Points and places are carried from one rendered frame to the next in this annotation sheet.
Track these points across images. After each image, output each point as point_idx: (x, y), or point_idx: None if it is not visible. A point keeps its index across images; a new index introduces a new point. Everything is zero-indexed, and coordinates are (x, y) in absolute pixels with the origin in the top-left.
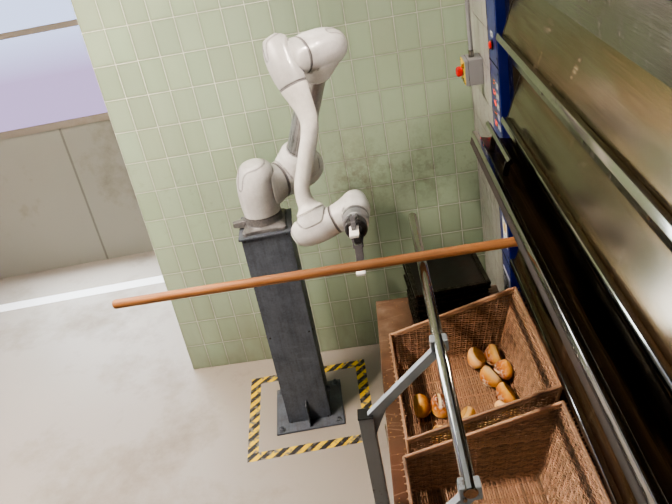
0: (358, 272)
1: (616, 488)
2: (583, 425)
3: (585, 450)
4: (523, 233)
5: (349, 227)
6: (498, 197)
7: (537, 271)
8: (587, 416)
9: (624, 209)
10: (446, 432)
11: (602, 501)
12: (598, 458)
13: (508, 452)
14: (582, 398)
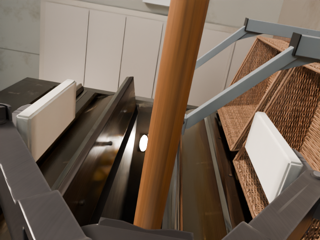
0: (256, 127)
1: (214, 173)
2: (221, 204)
3: (251, 214)
4: (58, 177)
5: (23, 111)
6: None
7: (80, 149)
8: (221, 215)
9: (42, 173)
10: None
11: (247, 186)
12: (216, 184)
13: None
14: (219, 227)
